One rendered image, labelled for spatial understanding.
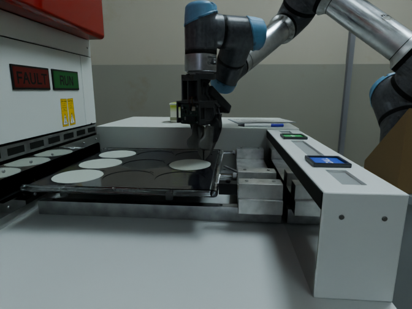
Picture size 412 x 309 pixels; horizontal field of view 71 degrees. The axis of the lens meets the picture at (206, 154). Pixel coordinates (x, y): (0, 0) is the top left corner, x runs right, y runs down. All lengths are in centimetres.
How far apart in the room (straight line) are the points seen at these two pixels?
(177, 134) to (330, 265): 62
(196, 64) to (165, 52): 204
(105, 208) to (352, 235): 45
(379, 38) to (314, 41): 184
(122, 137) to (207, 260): 58
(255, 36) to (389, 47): 41
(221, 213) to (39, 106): 46
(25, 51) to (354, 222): 67
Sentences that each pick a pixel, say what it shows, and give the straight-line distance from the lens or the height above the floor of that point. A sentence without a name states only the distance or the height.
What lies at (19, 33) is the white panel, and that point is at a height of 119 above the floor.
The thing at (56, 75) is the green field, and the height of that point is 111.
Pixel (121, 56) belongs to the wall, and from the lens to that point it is 280.
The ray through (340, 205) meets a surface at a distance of 37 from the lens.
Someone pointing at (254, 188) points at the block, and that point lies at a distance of 54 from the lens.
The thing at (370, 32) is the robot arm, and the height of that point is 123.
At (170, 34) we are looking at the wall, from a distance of 273.
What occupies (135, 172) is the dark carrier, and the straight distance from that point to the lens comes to 65.
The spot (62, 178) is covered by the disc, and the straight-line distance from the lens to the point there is 66.
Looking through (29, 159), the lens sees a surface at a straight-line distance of 70.
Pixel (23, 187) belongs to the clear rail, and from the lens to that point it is 64.
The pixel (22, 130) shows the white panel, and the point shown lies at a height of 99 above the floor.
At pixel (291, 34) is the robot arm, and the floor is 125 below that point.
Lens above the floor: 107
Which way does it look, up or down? 12 degrees down
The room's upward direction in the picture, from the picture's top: straight up
